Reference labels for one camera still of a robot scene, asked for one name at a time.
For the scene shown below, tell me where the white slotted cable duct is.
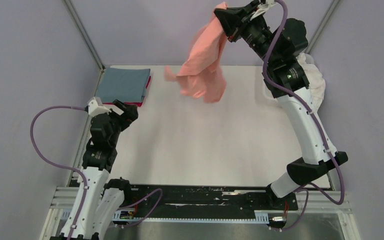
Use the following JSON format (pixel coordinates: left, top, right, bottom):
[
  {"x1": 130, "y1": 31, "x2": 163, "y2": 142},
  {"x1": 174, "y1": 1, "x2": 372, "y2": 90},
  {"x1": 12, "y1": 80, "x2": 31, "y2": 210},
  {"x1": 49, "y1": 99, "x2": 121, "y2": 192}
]
[{"x1": 61, "y1": 209, "x2": 270, "y2": 224}]

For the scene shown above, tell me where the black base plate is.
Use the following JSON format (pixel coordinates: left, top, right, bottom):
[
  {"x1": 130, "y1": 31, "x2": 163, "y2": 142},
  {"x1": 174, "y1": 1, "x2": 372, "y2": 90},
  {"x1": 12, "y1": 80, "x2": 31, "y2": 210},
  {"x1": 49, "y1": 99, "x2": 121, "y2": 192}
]
[{"x1": 116, "y1": 184, "x2": 298, "y2": 221}]

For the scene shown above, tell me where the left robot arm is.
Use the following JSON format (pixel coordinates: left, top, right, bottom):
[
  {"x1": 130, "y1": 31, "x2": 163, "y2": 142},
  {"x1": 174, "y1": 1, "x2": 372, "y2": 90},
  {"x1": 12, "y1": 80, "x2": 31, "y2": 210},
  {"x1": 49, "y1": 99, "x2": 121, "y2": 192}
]
[{"x1": 55, "y1": 98, "x2": 139, "y2": 240}]

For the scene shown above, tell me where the aluminium frame rail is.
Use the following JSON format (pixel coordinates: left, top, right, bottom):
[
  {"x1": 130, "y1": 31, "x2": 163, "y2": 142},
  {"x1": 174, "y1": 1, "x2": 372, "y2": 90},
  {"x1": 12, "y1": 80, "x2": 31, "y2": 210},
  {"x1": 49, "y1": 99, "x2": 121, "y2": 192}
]
[{"x1": 49, "y1": 187, "x2": 79, "y2": 209}]

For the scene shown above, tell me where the white crumpled t-shirt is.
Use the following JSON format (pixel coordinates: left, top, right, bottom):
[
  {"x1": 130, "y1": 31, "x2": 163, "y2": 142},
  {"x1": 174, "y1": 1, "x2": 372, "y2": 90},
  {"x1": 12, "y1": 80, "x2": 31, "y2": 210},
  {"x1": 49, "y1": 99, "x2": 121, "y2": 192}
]
[{"x1": 296, "y1": 53, "x2": 326, "y2": 112}]

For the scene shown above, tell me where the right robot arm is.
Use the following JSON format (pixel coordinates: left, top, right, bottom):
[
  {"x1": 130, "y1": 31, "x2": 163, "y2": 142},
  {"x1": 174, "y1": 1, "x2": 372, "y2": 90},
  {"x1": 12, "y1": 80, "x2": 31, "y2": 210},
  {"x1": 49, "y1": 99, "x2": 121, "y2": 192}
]
[{"x1": 214, "y1": 0, "x2": 348, "y2": 209}]

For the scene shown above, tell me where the folded grey-blue t-shirt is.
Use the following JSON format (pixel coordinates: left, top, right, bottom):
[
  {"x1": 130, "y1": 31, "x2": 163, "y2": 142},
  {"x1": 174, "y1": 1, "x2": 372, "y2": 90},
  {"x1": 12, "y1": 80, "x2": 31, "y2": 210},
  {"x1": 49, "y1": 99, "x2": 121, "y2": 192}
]
[{"x1": 95, "y1": 67, "x2": 151, "y2": 103}]

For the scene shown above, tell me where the white plastic laundry basket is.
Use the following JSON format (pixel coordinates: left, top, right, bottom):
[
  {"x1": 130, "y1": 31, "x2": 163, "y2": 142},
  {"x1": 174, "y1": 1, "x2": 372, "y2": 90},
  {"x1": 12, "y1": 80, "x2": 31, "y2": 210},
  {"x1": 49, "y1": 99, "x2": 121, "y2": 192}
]
[{"x1": 262, "y1": 79, "x2": 276, "y2": 101}]

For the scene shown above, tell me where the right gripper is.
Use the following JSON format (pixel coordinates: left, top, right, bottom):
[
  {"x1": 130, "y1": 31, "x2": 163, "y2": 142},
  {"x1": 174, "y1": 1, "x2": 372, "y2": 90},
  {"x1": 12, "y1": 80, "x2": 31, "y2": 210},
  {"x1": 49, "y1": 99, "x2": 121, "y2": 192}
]
[{"x1": 216, "y1": 0, "x2": 279, "y2": 66}]

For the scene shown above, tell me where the folded red t-shirt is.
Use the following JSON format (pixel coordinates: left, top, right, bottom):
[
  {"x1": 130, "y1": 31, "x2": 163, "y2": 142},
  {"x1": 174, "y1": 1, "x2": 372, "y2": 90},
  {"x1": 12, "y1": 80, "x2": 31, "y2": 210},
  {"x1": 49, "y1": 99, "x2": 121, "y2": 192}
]
[{"x1": 101, "y1": 76, "x2": 152, "y2": 107}]

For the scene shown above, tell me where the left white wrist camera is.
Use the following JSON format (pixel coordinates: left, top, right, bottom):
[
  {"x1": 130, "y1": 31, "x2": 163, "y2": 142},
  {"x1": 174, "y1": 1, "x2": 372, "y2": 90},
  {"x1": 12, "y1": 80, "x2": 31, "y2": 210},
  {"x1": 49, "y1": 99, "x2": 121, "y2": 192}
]
[{"x1": 86, "y1": 97, "x2": 111, "y2": 118}]

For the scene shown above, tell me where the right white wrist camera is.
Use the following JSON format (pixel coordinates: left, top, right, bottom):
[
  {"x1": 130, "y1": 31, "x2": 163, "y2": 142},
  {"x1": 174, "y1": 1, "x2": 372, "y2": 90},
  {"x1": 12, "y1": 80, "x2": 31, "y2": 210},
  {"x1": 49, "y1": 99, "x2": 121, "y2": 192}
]
[{"x1": 249, "y1": 0, "x2": 276, "y2": 21}]

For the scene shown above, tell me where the salmon pink t-shirt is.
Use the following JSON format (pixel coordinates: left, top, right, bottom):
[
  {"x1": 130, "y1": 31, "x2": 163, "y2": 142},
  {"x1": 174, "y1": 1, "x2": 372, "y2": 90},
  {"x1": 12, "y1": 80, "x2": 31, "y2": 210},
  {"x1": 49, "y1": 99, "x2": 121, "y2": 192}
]
[{"x1": 164, "y1": 13, "x2": 228, "y2": 104}]

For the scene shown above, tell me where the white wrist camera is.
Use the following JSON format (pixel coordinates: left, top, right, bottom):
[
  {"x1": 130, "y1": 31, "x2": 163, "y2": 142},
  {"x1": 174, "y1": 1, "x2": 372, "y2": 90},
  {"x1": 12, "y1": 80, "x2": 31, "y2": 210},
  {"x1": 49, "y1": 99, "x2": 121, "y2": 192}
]
[
  {"x1": 249, "y1": 0, "x2": 276, "y2": 21},
  {"x1": 86, "y1": 97, "x2": 111, "y2": 118}
]

